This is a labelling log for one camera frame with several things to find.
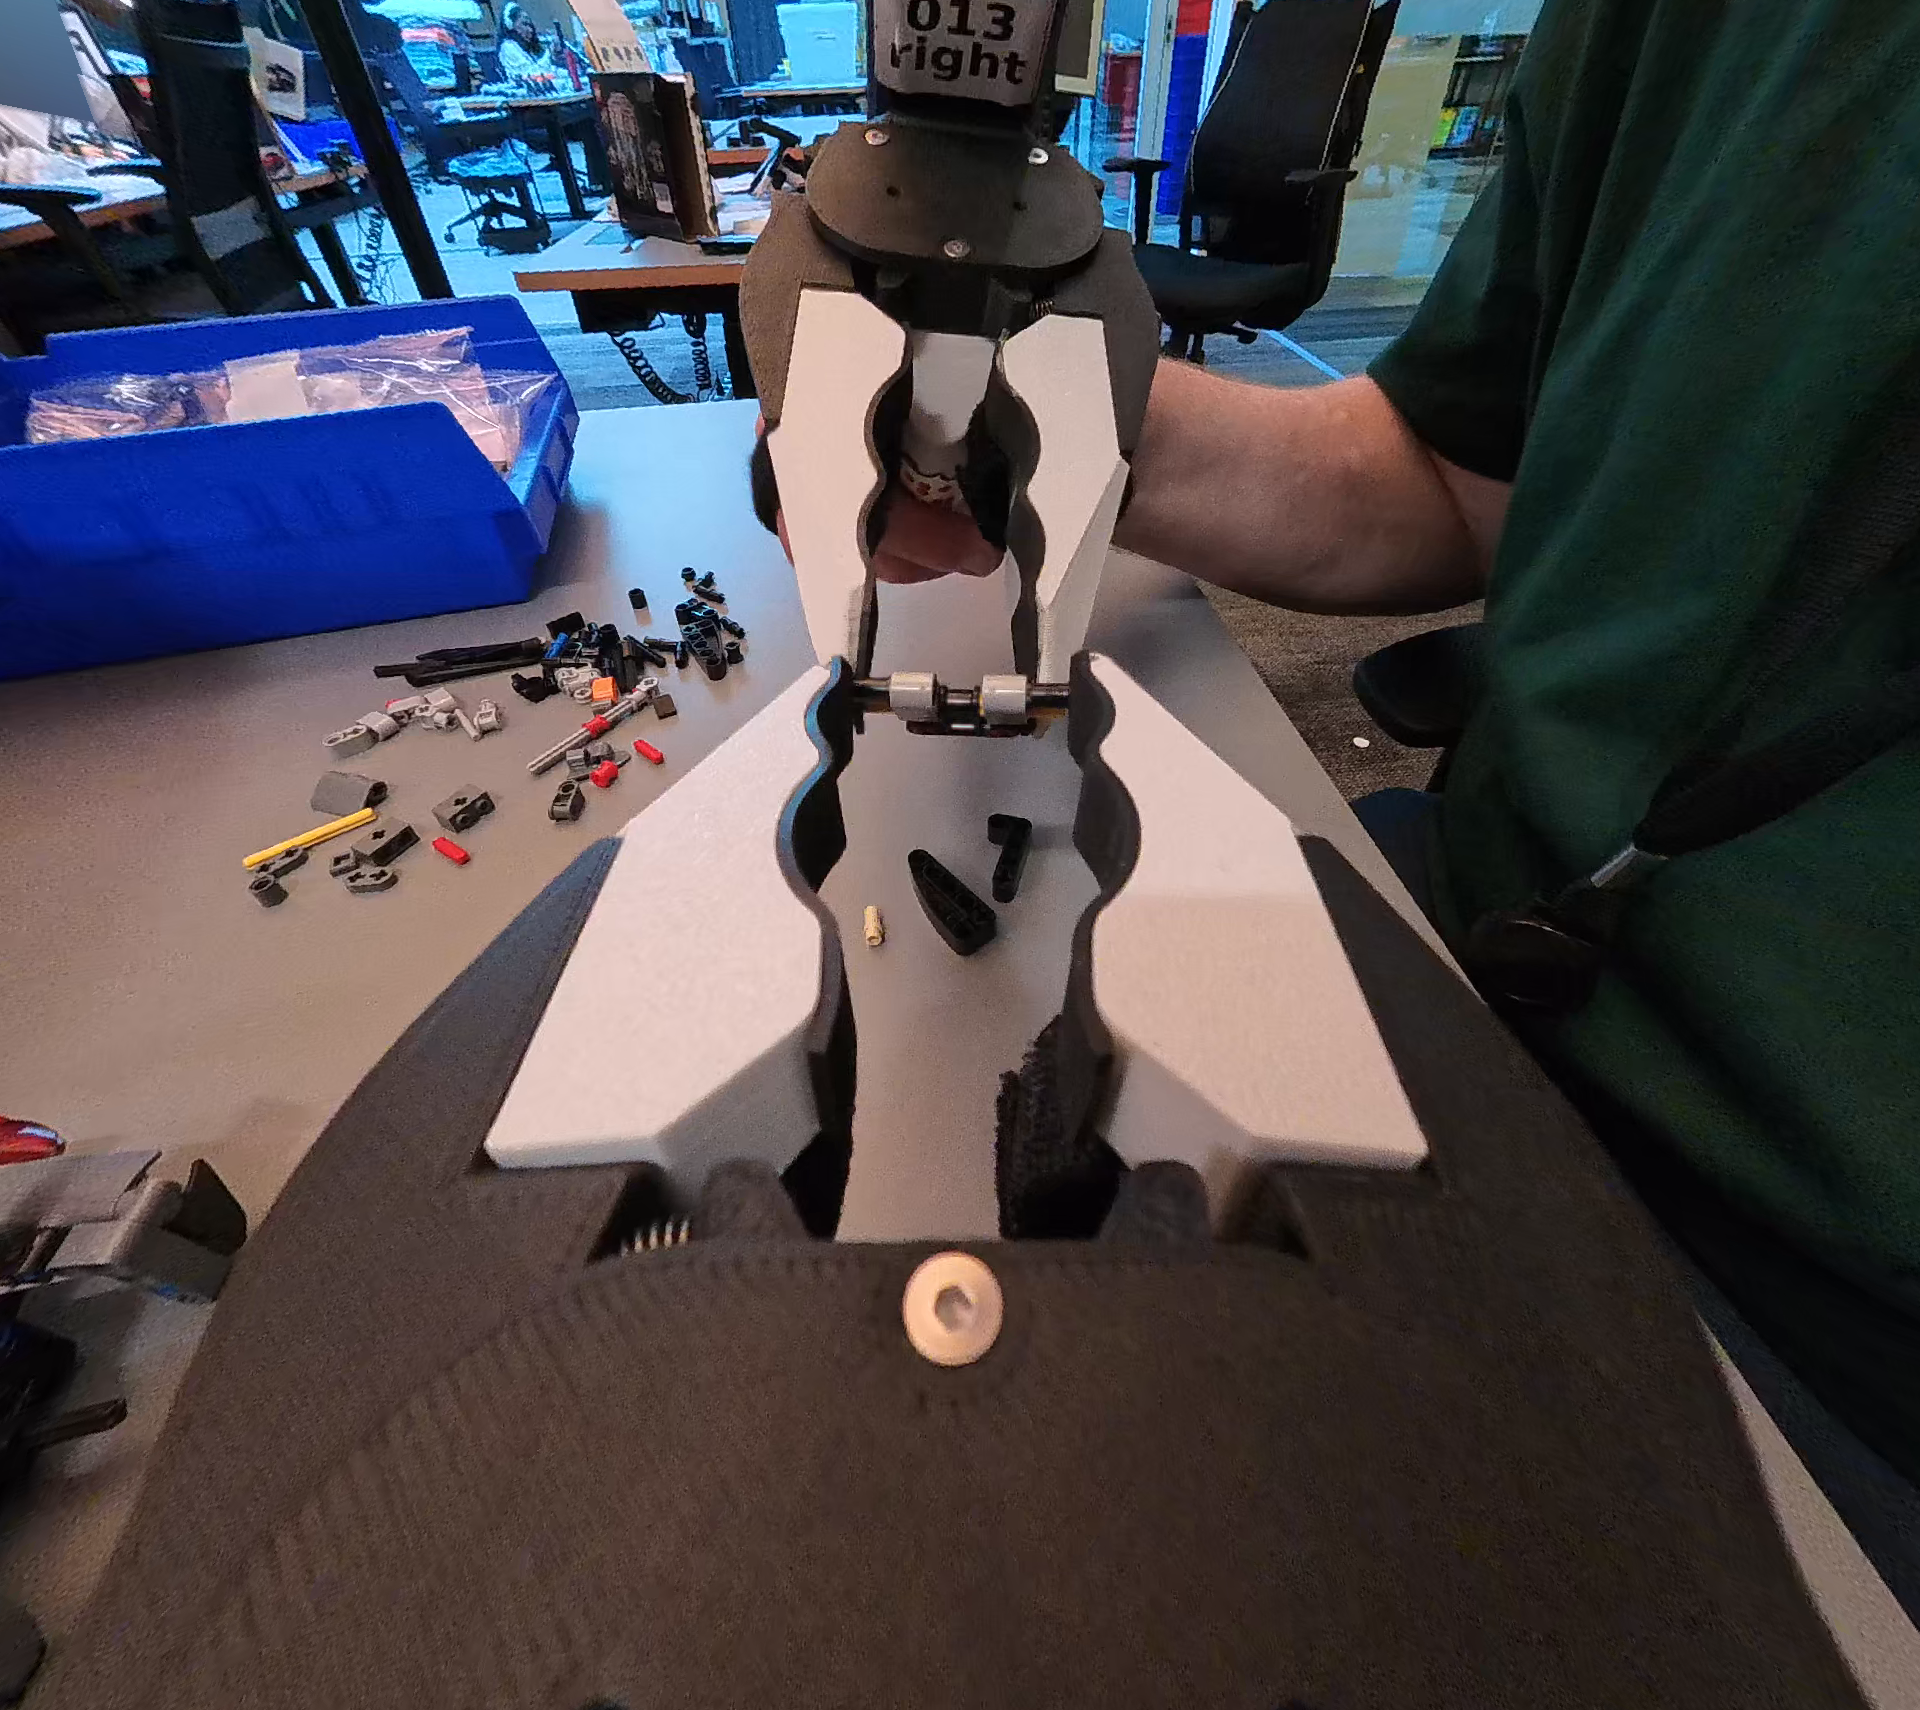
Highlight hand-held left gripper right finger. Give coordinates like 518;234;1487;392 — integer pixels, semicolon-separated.
1072;656;1430;1204

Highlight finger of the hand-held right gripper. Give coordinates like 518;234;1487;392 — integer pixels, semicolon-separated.
773;287;916;682
993;314;1133;696

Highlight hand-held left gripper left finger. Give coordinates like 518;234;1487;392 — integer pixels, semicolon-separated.
484;659;862;1181

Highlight black lego subassembly red pins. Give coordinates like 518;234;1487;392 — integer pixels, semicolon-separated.
852;666;1075;742

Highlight person's right forearm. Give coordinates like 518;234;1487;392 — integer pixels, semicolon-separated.
1115;362;1515;619

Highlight black curved lego panel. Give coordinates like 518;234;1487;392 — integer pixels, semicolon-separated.
904;846;1000;958

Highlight scattered loose lego pieces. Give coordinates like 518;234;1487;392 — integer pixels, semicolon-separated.
239;568;753;909

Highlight partly built lego car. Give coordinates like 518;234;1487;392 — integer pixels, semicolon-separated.
0;1109;249;1461

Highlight person's right hand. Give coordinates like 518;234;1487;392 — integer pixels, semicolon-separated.
873;467;1005;585

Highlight wooden top desk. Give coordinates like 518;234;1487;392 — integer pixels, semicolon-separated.
514;223;813;409

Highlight dark printed box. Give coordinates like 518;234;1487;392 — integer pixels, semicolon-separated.
588;67;724;246

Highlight black office chair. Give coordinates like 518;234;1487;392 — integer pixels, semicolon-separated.
1105;0;1405;366
1349;623;1501;841

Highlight clear plastic parts bags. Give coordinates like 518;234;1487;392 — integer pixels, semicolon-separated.
23;327;560;486

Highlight blue plastic parts bin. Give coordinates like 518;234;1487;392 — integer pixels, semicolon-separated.
0;294;581;685

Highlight black metal pole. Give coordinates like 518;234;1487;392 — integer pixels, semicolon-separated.
209;0;455;303

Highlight black coiled cable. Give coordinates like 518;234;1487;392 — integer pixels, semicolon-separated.
613;306;708;407

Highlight black waist strap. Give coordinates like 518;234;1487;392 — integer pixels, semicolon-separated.
1470;722;1920;1011

